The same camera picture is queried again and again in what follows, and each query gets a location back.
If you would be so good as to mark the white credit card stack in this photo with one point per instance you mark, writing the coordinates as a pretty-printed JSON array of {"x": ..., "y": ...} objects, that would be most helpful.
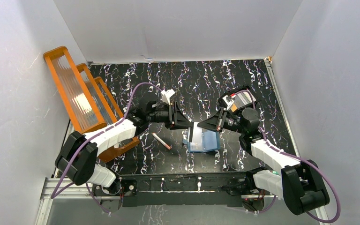
[{"x": 244, "y": 99}]

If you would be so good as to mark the orange tiered organizer rack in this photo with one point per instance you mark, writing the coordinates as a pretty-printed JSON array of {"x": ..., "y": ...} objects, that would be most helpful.
[{"x": 87, "y": 100}]

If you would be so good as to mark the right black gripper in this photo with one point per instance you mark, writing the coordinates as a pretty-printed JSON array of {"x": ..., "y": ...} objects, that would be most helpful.
[{"x": 216, "y": 122}]

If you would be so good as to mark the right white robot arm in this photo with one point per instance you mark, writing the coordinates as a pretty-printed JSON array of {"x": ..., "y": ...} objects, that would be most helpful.
[{"x": 279, "y": 167}]

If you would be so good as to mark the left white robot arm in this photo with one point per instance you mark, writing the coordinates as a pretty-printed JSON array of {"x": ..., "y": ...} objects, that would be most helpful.
[{"x": 77, "y": 158}]

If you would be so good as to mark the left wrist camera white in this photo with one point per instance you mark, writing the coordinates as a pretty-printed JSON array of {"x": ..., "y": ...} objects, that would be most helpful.
[{"x": 166, "y": 95}]

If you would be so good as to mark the blue leather card holder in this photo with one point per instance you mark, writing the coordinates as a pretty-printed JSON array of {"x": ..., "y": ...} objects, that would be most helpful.
[{"x": 210, "y": 141}]

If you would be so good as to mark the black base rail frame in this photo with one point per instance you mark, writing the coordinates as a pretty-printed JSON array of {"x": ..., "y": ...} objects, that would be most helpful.
[{"x": 172, "y": 189}]

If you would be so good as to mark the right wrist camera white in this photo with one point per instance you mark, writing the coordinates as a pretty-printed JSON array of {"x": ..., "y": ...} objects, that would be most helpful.
[{"x": 229, "y": 102}]

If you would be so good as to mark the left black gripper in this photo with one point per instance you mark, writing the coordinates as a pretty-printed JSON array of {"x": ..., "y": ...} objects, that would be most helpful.
[{"x": 171, "y": 115}]

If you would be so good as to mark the white pink pen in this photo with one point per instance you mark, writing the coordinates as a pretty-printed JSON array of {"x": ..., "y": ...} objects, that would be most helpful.
[{"x": 161, "y": 141}]

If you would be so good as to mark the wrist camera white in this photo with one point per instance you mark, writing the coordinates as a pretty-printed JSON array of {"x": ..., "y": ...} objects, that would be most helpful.
[
  {"x": 229, "y": 102},
  {"x": 166, "y": 95}
]

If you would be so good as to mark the black card box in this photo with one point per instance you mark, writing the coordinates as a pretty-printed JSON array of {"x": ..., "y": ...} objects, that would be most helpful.
[{"x": 235, "y": 91}]

